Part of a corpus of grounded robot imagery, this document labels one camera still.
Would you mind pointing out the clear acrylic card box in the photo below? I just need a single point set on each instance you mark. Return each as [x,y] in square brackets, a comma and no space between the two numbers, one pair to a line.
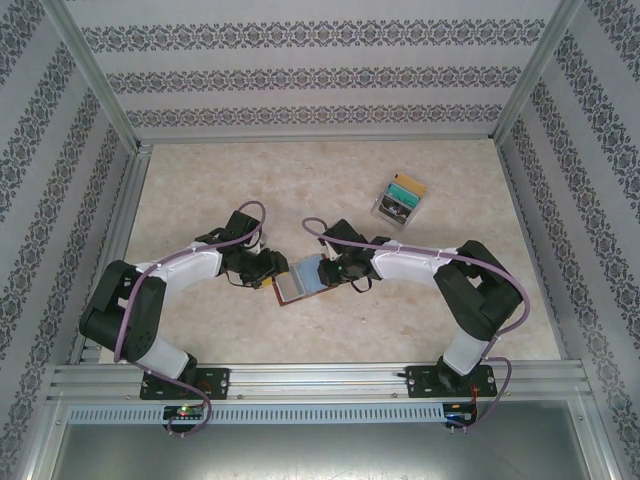
[395,222]

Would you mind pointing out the right controller circuit board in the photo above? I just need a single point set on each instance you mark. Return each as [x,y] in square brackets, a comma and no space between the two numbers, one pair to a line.
[460,415]

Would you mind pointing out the teal printed card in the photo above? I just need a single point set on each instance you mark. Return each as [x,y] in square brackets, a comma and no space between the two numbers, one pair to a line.
[407,201]

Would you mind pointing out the plain teal card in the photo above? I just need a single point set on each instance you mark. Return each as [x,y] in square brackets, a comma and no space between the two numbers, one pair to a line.
[396,190]

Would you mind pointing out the controller circuit board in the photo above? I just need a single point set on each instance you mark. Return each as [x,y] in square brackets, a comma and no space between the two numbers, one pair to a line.
[460,415]
[185,412]

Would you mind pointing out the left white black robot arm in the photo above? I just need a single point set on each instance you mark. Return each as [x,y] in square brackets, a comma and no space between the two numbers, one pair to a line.
[190,267]

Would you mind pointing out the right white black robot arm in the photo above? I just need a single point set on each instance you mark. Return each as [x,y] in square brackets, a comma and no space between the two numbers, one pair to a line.
[405,262]

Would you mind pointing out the yellow plastic card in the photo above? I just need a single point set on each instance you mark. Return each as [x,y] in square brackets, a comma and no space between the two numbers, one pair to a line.
[412,182]

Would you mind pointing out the brown leather card holder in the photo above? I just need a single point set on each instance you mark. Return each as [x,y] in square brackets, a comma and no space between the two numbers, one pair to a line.
[292,287]

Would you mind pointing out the pale blue card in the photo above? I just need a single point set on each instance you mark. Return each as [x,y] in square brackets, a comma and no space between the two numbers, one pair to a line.
[311,275]

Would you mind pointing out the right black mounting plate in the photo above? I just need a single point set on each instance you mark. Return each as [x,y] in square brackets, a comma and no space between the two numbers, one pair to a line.
[420,382]

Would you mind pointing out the short aluminium frame rail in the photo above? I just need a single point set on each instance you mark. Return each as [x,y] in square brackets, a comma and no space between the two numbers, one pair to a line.
[320,139]

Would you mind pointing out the black mounting plate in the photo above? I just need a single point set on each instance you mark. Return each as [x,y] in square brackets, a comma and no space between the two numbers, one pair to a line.
[420,382]
[217,382]

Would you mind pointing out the grey metal panel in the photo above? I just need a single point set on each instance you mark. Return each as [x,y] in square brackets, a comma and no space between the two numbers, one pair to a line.
[320,455]

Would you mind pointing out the left controller circuit board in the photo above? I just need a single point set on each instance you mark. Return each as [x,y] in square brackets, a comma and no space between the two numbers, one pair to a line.
[185,412]

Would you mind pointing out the aluminium frame post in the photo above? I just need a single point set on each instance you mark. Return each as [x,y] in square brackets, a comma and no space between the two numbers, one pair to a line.
[534,75]
[97,75]

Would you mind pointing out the black VIP card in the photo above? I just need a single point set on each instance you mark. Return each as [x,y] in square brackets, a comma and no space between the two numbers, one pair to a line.
[392,210]

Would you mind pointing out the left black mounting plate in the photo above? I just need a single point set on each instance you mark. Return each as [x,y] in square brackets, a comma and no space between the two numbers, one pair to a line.
[217,382]

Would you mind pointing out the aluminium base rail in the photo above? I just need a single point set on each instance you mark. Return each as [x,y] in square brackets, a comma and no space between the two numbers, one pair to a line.
[320,380]

